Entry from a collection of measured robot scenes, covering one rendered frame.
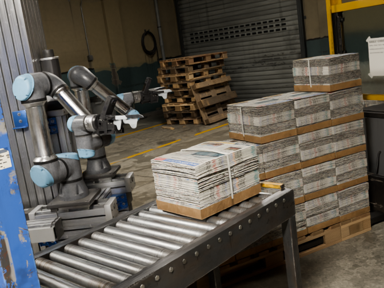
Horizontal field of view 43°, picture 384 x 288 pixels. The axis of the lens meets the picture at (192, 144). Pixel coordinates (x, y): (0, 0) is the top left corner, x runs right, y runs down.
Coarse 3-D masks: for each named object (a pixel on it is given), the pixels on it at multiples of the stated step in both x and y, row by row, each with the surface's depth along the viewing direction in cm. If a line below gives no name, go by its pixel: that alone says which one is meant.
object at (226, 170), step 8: (184, 152) 216; (192, 152) 214; (200, 152) 211; (208, 152) 209; (224, 152) 204; (224, 160) 198; (232, 160) 202; (232, 168) 203; (232, 176) 203; (232, 184) 203
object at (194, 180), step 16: (160, 160) 204; (176, 160) 201; (192, 160) 197; (208, 160) 194; (160, 176) 206; (176, 176) 199; (192, 176) 190; (208, 176) 193; (224, 176) 199; (160, 192) 210; (176, 192) 201; (192, 192) 193; (208, 192) 194; (224, 192) 201
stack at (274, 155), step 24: (264, 144) 302; (288, 144) 310; (312, 144) 320; (264, 168) 306; (312, 168) 321; (264, 192) 305; (312, 192) 324; (312, 216) 326; (336, 216) 336; (264, 240) 310; (336, 240) 338; (240, 264) 303; (264, 264) 314
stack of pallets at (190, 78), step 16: (160, 64) 965; (176, 64) 936; (192, 64) 920; (208, 64) 964; (160, 80) 958; (176, 80) 937; (192, 80) 921; (208, 80) 960; (176, 96) 955; (192, 96) 929; (208, 96) 971; (176, 112) 957; (192, 112) 933
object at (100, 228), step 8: (136, 208) 220; (144, 208) 219; (120, 216) 212; (128, 216) 211; (104, 224) 205; (112, 224) 204; (88, 232) 198; (72, 240) 191; (48, 248) 186; (56, 248) 185; (40, 256) 180; (48, 256) 182
